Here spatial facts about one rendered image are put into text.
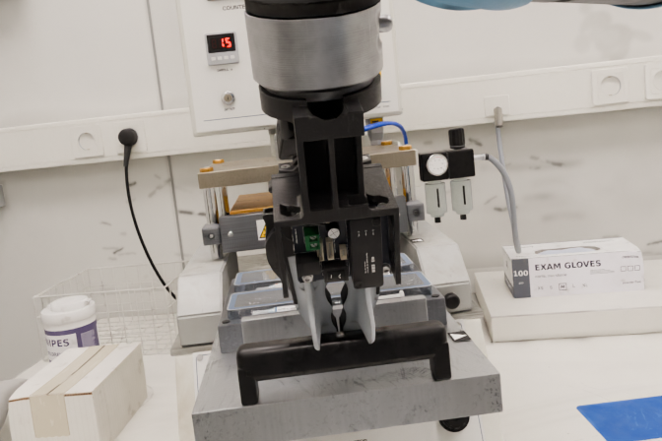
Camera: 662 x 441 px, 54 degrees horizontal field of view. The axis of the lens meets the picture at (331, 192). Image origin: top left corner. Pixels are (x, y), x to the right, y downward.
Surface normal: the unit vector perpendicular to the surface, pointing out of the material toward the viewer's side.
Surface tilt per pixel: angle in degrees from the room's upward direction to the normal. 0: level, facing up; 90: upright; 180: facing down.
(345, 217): 110
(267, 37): 105
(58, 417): 89
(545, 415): 0
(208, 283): 40
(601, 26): 90
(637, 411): 0
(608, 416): 0
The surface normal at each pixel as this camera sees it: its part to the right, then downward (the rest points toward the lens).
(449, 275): -0.04, -0.68
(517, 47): -0.12, 0.14
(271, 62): -0.61, 0.41
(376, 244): 0.11, 0.44
